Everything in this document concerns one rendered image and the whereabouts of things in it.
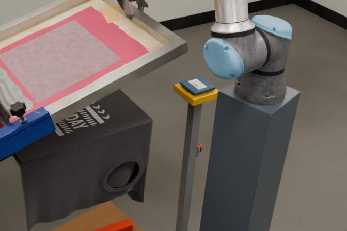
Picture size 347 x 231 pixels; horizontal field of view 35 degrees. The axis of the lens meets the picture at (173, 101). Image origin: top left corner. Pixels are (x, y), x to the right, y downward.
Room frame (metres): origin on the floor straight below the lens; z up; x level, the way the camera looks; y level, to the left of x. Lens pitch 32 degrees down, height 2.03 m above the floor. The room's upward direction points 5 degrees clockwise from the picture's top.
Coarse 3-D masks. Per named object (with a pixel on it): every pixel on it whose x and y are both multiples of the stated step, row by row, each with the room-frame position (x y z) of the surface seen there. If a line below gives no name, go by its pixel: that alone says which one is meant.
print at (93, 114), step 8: (96, 104) 1.65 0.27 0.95; (80, 112) 1.59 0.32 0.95; (88, 112) 1.59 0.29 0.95; (96, 112) 1.60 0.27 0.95; (104, 112) 1.60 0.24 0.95; (64, 120) 1.53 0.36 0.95; (72, 120) 1.54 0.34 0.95; (80, 120) 1.54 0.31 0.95; (88, 120) 1.54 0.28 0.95; (96, 120) 1.55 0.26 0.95; (104, 120) 1.55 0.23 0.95; (56, 128) 1.48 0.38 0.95; (64, 128) 1.48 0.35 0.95; (72, 128) 1.49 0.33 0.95; (80, 128) 1.49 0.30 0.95
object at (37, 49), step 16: (80, 16) 1.84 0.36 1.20; (96, 16) 1.83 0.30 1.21; (48, 32) 1.76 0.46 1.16; (64, 32) 1.75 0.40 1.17; (80, 32) 1.74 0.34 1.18; (96, 32) 1.72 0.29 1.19; (16, 48) 1.68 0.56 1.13; (32, 48) 1.67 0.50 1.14; (48, 48) 1.66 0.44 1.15; (64, 48) 1.65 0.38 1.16; (0, 64) 1.60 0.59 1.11; (16, 64) 1.59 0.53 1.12; (32, 64) 1.58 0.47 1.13
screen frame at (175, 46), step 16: (64, 0) 1.91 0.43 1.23; (80, 0) 1.93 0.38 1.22; (112, 0) 1.86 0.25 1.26; (32, 16) 1.82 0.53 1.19; (48, 16) 1.85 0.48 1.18; (144, 16) 1.73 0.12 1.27; (0, 32) 1.74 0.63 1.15; (16, 32) 1.78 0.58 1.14; (160, 32) 1.62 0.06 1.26; (160, 48) 1.54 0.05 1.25; (176, 48) 1.53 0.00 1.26; (144, 64) 1.46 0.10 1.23; (160, 64) 1.50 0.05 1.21; (112, 80) 1.40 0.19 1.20; (128, 80) 1.43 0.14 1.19; (80, 96) 1.34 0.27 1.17; (96, 96) 1.36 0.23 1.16; (64, 112) 1.30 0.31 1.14
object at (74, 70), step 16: (112, 32) 1.71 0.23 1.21; (80, 48) 1.64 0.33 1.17; (96, 48) 1.63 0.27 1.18; (112, 48) 1.62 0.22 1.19; (128, 48) 1.61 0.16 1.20; (144, 48) 1.60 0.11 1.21; (48, 64) 1.57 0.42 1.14; (64, 64) 1.56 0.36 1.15; (80, 64) 1.55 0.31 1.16; (96, 64) 1.54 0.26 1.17; (112, 64) 1.53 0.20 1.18; (16, 80) 1.50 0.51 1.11; (32, 80) 1.49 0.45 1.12; (48, 80) 1.48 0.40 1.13; (64, 80) 1.48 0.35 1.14; (80, 80) 1.47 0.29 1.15; (32, 96) 1.41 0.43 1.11; (48, 96) 1.41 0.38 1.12; (64, 96) 1.40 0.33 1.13
